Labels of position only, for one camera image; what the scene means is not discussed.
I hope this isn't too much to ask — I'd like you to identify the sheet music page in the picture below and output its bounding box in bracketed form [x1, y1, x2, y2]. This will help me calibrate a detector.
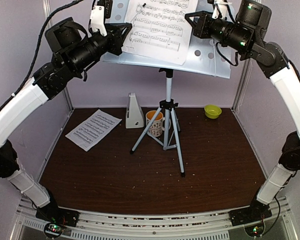
[65, 109, 122, 152]
[123, 0, 198, 66]

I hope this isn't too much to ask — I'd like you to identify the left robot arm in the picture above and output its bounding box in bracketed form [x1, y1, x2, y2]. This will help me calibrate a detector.
[0, 17, 132, 223]

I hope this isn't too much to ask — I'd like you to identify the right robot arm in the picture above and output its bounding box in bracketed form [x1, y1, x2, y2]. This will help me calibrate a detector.
[185, 0, 300, 226]

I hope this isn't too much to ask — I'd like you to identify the white perforated music stand desk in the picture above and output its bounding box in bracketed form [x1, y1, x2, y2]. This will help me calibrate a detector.
[103, 0, 231, 78]

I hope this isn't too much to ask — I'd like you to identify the white metronome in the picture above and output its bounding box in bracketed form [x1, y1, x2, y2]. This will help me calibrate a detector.
[125, 92, 145, 129]

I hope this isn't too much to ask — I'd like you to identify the green bowl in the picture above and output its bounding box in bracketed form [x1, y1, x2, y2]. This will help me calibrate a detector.
[204, 104, 222, 119]

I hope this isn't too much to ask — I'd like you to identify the yellow patterned mug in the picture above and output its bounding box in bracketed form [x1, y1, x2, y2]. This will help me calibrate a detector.
[145, 110, 165, 138]

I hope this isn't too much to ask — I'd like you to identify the white tripod stand pole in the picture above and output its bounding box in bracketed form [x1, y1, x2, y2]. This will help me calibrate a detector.
[129, 68, 186, 178]

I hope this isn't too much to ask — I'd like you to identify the right wire page holder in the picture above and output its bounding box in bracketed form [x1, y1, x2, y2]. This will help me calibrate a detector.
[213, 42, 217, 77]

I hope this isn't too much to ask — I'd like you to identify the wire page holder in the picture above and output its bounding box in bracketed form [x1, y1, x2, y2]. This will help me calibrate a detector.
[134, 3, 147, 18]
[213, 42, 217, 77]

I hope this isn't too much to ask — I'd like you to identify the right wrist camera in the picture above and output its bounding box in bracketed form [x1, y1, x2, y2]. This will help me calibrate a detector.
[207, 0, 233, 20]

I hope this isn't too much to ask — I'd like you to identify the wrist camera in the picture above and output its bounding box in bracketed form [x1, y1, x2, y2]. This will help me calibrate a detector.
[88, 0, 113, 37]
[207, 0, 233, 20]

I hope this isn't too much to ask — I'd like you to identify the left wire page holder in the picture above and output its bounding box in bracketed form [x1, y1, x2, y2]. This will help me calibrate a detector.
[134, 3, 147, 18]

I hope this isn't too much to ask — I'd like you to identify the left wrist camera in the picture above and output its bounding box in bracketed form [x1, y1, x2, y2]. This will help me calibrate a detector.
[88, 0, 113, 37]

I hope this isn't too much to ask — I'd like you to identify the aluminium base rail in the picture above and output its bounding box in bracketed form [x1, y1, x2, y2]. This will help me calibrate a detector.
[14, 197, 296, 240]

